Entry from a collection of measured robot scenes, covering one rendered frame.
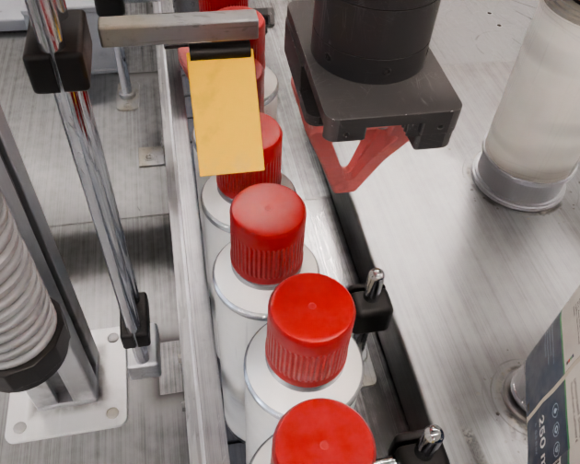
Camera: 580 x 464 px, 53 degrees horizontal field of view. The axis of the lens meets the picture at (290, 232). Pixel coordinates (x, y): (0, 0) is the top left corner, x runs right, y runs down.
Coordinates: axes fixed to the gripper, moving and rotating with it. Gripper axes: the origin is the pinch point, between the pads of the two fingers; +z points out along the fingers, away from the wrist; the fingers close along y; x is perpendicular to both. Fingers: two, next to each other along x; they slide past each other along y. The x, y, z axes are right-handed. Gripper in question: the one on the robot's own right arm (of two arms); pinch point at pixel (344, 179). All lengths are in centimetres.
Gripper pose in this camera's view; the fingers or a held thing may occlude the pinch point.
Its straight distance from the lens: 36.3
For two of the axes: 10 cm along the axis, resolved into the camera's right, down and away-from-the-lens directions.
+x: -9.8, 1.0, -1.5
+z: -0.5, 6.4, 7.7
